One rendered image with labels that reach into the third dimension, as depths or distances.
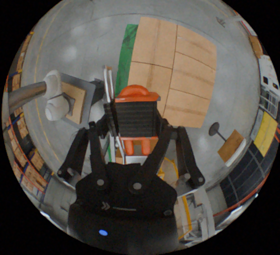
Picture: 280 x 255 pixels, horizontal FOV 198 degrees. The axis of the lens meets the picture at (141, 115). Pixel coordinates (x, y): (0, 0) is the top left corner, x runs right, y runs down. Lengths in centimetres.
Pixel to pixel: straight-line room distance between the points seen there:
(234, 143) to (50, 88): 246
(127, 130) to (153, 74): 76
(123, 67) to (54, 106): 111
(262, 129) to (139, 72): 735
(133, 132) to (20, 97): 57
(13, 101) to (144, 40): 108
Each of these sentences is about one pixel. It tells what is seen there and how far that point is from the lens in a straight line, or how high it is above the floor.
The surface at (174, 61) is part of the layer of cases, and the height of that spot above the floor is 54.
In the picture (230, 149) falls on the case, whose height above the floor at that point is 83.
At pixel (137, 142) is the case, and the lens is 91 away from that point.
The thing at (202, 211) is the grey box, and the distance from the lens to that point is 156.
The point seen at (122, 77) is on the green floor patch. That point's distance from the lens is 145.
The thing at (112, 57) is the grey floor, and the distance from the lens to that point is 153.
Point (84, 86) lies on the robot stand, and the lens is 81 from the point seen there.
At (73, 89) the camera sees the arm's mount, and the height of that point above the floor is 78.
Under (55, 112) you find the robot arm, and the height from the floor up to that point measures 101.
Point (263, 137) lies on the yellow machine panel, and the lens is 735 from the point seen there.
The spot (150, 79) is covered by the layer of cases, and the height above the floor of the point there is 54.
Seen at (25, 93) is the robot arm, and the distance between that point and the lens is 59.
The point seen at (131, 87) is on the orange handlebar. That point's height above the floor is 127.
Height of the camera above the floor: 143
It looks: 66 degrees down
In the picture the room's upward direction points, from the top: 176 degrees clockwise
